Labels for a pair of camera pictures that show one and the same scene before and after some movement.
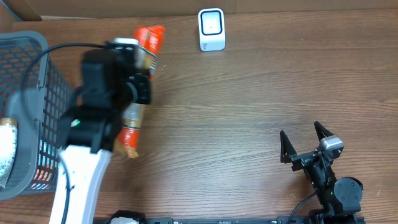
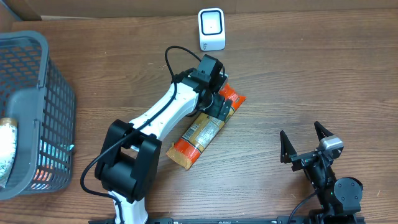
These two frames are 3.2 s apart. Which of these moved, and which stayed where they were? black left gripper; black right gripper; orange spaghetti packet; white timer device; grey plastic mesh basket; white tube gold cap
Moved: orange spaghetti packet; black left gripper
Stayed: grey plastic mesh basket; white tube gold cap; black right gripper; white timer device
